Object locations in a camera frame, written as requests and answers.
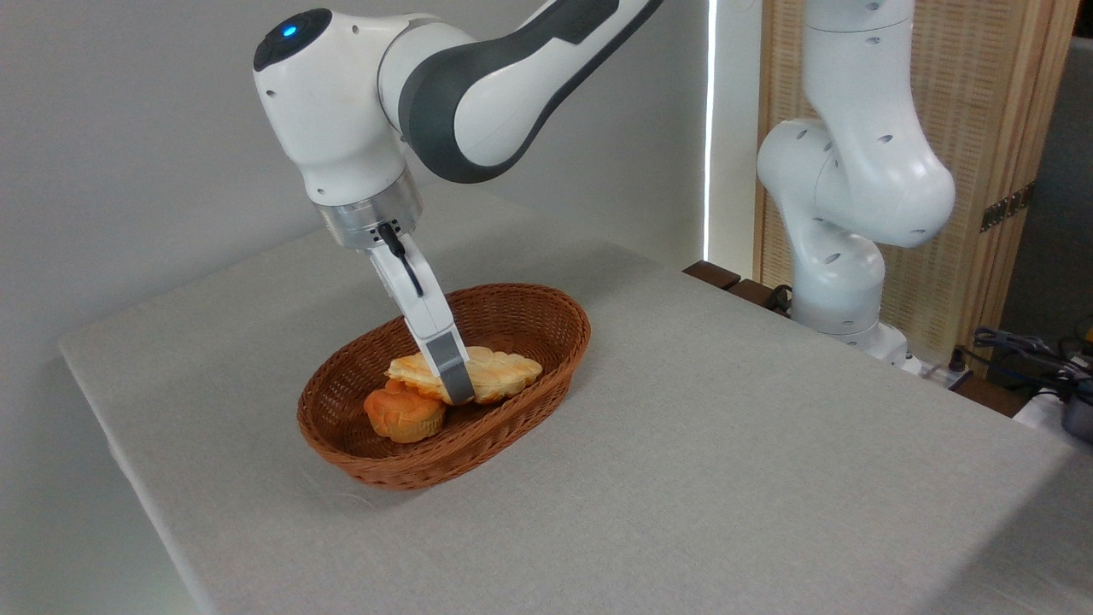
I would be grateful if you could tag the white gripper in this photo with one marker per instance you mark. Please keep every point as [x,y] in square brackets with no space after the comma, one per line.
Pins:
[423,295]

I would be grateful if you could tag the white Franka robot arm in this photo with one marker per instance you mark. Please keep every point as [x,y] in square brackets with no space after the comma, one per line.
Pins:
[478,102]

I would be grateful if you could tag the flat leaf-shaped bread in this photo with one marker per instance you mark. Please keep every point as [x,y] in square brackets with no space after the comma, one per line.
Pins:
[508,371]

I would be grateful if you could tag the round orange bread bun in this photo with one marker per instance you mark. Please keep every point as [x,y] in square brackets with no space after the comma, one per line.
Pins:
[403,416]

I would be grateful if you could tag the brown wicker basket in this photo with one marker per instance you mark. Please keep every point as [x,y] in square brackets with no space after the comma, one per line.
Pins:
[529,325]

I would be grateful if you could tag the grey tablecloth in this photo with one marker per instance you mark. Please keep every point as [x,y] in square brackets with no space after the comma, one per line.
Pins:
[683,444]

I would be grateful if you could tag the dark wooden board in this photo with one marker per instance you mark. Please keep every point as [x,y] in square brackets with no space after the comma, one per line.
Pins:
[713,273]

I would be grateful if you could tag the white power strip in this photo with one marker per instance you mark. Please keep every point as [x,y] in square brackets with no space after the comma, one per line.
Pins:
[935,371]

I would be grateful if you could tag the black metal hinge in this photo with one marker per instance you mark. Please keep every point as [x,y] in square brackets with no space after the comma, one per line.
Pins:
[1008,207]

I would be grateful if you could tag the wooden lattice screen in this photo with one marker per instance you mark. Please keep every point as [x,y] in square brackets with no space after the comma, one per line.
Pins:
[982,94]

